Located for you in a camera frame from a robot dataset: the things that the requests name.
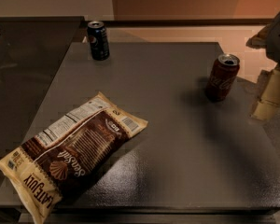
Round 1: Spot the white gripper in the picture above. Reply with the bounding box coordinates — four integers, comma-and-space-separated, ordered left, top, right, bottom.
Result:
246, 11, 280, 120

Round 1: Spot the red coke can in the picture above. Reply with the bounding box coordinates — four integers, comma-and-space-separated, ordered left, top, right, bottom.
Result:
205, 53, 240, 102

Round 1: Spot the dark blue pepsi can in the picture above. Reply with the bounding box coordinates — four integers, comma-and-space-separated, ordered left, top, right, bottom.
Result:
87, 21, 110, 61

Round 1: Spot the brown chip bag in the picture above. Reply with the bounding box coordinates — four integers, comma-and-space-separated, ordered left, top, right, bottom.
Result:
0, 93, 147, 224

